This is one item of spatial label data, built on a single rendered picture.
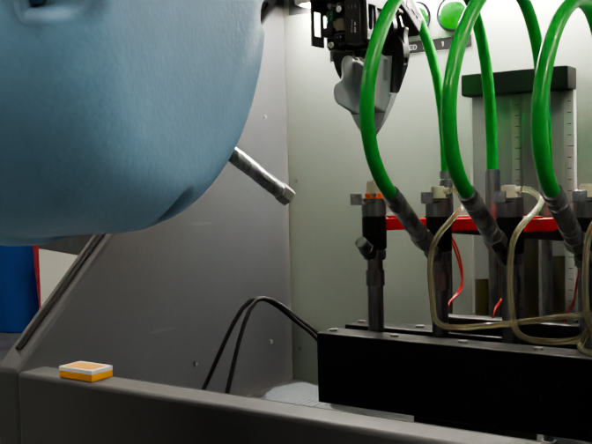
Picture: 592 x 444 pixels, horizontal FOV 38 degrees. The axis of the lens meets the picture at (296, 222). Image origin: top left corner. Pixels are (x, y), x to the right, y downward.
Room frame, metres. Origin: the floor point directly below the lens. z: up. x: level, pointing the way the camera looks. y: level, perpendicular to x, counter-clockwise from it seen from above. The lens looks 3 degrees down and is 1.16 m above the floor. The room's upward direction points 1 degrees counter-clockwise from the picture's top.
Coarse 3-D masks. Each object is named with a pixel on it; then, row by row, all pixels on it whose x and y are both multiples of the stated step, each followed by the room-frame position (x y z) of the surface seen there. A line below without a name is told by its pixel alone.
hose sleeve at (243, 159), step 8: (240, 152) 0.97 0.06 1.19; (232, 160) 0.97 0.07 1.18; (240, 160) 0.97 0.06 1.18; (248, 160) 0.97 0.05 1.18; (240, 168) 0.98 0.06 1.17; (248, 168) 0.98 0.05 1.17; (256, 168) 0.98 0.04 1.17; (248, 176) 0.99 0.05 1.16; (256, 176) 0.98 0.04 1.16; (264, 176) 0.99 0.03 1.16; (272, 176) 0.99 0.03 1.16; (264, 184) 0.99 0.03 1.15; (272, 184) 0.99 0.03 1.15; (280, 184) 1.00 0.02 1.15; (272, 192) 1.00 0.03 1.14; (280, 192) 1.00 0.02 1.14
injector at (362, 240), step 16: (368, 208) 0.97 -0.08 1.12; (384, 208) 0.98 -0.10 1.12; (368, 224) 0.97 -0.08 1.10; (384, 224) 0.98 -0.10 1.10; (368, 240) 0.97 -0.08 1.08; (384, 240) 0.98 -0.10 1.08; (368, 256) 0.97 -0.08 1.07; (384, 256) 0.98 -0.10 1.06; (368, 272) 0.98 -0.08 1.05; (368, 288) 0.98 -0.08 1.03; (368, 304) 0.98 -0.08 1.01; (368, 320) 0.98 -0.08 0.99
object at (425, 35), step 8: (424, 24) 1.12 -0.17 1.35; (424, 32) 1.13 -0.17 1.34; (424, 40) 1.13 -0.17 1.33; (432, 40) 1.13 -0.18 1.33; (424, 48) 1.14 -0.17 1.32; (432, 48) 1.13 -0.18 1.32; (432, 56) 1.13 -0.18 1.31; (432, 64) 1.14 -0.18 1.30; (432, 72) 1.14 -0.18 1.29; (440, 72) 1.14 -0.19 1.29; (432, 80) 1.15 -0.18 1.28; (440, 80) 1.14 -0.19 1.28; (440, 88) 1.14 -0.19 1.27; (440, 96) 1.14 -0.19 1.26; (440, 104) 1.14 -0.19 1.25; (440, 128) 1.15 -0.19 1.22; (440, 136) 1.15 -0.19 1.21; (440, 144) 1.15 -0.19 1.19; (440, 152) 1.15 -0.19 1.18; (440, 160) 1.15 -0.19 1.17; (440, 168) 1.15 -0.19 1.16; (440, 176) 1.15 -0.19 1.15; (448, 176) 1.14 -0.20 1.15
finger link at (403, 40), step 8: (400, 32) 0.96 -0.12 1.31; (392, 40) 0.96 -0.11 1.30; (400, 40) 0.95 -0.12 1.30; (384, 48) 0.97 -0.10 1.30; (392, 48) 0.96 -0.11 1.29; (400, 48) 0.96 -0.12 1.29; (408, 48) 0.96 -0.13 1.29; (392, 56) 0.96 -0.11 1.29; (400, 56) 0.96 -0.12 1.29; (408, 56) 0.96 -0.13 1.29; (392, 64) 0.96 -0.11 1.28; (400, 64) 0.96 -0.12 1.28; (392, 72) 0.96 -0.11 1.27; (400, 72) 0.96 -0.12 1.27; (392, 80) 0.96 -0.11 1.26; (400, 80) 0.97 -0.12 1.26; (392, 88) 0.96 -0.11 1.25
